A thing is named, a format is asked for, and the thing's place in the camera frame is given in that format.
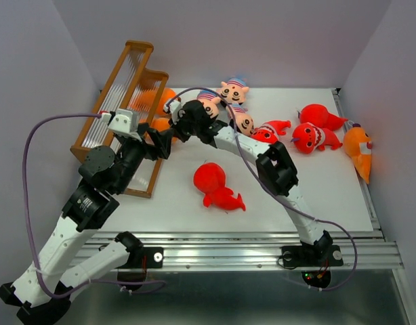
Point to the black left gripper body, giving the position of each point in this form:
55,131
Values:
133,152

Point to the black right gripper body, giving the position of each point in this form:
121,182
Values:
184,128

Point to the orange shark plush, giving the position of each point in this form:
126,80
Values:
358,146
160,124
145,99

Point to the red shark plush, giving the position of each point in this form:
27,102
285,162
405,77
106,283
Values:
318,115
210,179
307,138
271,131

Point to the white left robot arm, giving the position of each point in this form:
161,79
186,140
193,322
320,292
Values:
46,290

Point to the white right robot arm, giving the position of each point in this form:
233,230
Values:
275,169

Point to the wooden toy shelf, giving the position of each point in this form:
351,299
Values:
132,94

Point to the cartoon boy doll lower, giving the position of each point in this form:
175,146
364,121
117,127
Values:
239,118

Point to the cartoon boy doll upper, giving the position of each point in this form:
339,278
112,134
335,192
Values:
234,91

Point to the red shark plush back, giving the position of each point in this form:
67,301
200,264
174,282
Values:
318,115

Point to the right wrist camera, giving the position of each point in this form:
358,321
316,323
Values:
172,108

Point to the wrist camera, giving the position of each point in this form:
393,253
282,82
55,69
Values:
172,108
122,122

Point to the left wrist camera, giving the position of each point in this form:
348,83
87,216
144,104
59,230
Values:
122,122

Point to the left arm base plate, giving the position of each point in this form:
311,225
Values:
148,257

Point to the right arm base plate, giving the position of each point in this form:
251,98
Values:
292,257

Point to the aluminium frame rail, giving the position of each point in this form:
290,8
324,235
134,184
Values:
209,252

